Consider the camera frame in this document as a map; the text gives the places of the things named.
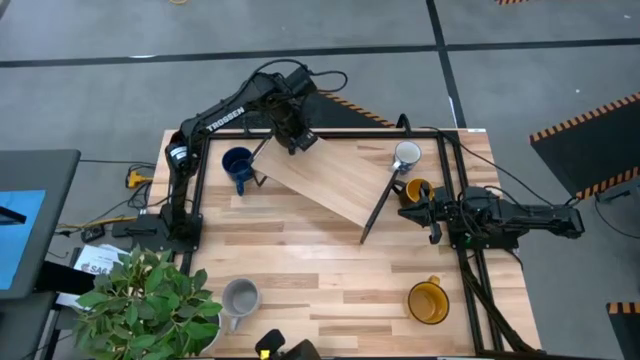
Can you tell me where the grey side desk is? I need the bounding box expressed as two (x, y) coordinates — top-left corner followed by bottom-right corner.
(0, 148), (81, 301)

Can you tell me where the green leafy plant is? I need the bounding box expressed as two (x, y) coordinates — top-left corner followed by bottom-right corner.
(72, 244), (224, 360)

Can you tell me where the yellow power plug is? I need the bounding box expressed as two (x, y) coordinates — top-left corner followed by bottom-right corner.
(124, 169), (154, 190)

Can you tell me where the white plant pot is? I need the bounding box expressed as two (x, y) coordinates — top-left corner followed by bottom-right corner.
(199, 312), (224, 354)

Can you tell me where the white printed paper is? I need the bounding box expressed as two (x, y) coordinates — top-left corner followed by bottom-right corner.
(69, 243), (131, 279)

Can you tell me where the yellow cable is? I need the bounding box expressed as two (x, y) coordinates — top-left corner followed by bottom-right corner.
(54, 215), (139, 232)

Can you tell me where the wooden shelf with black legs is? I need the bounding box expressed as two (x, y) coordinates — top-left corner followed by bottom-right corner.
(248, 133), (404, 246)

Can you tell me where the navy blue mug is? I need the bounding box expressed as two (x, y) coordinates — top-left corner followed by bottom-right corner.
(221, 146), (257, 197)

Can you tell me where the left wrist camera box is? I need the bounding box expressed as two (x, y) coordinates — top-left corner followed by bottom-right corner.
(298, 130), (320, 153)

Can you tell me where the black table-level camera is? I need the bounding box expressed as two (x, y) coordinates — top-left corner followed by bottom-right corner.
(253, 328), (321, 360)

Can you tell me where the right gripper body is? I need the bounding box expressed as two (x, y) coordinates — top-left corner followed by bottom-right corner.
(421, 181), (454, 246)

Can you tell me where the black mat with hazard stripes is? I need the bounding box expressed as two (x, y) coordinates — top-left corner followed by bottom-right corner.
(606, 301), (640, 360)
(304, 89), (396, 130)
(529, 92), (640, 201)

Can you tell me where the black table frame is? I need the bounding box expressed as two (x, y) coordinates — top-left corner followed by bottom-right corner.
(182, 128), (544, 360)

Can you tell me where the black controller box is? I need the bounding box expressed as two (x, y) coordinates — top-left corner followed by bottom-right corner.
(112, 214), (164, 239)

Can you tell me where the small black power adapter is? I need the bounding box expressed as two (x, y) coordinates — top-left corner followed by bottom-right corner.
(79, 224), (106, 244)

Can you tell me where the thick black cable bundle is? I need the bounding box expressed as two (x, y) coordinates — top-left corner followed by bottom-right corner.
(458, 249), (531, 354)

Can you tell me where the white mug with blue flowers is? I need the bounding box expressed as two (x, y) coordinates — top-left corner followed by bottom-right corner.
(391, 140), (423, 175)

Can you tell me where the thin black cable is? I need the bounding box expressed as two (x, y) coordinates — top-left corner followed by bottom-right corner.
(397, 113), (576, 206)

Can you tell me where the grey mug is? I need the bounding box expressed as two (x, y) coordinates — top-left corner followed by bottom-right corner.
(221, 277), (263, 334)

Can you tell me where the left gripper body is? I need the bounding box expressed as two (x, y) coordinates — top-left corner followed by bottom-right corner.
(277, 119), (306, 156)

